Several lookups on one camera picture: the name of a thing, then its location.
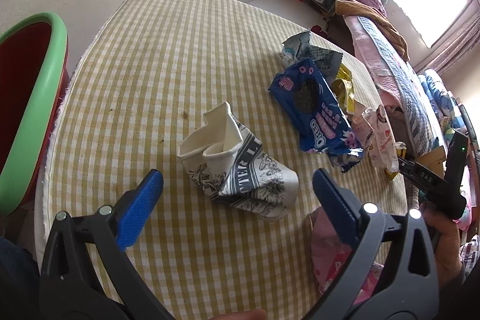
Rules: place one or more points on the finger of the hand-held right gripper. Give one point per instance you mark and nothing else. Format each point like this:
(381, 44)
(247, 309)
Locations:
(407, 164)

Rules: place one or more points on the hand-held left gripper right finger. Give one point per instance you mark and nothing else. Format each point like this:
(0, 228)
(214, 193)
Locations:
(333, 203)

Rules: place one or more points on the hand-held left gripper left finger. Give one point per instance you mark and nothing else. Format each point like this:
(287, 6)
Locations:
(140, 207)

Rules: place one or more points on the pale pink snack wrapper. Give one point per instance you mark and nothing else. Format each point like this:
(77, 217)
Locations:
(380, 140)

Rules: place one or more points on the pink foil packet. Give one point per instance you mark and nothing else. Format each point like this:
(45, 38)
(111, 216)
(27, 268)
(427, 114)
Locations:
(330, 260)

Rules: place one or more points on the printed paper cup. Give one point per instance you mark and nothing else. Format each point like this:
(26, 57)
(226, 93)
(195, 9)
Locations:
(255, 185)

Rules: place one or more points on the blue cookie wrapper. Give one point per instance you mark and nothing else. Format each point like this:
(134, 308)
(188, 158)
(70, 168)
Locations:
(318, 110)

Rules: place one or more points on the yellow snack wrapper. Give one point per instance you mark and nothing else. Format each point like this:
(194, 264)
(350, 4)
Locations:
(343, 87)

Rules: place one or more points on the red bin with green rim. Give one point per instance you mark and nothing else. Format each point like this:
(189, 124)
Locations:
(45, 87)

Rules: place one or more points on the grey blue printed wrapper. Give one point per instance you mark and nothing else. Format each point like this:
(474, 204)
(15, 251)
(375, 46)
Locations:
(300, 46)

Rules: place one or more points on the person's right forearm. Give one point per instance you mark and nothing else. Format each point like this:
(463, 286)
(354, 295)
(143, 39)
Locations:
(457, 275)

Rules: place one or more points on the person's right hand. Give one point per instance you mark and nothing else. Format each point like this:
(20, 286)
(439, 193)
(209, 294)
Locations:
(446, 241)

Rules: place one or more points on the person's left hand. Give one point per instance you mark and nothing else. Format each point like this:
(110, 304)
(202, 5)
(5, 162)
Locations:
(240, 315)

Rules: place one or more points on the wooden chair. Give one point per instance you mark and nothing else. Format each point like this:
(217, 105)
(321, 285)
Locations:
(431, 155)

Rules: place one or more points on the blue printed pillow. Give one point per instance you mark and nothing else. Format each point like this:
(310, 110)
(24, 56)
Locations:
(438, 98)

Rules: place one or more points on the bed with blue patchwork cover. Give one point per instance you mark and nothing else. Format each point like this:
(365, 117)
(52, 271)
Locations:
(408, 87)

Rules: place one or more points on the pink patterned curtain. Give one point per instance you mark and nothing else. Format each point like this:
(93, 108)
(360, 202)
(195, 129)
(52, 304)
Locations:
(453, 50)

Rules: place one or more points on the yellow checked table cloth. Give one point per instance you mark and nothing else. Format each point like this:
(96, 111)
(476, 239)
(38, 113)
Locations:
(150, 80)

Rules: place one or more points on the tan blanket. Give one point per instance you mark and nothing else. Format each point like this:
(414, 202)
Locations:
(375, 20)

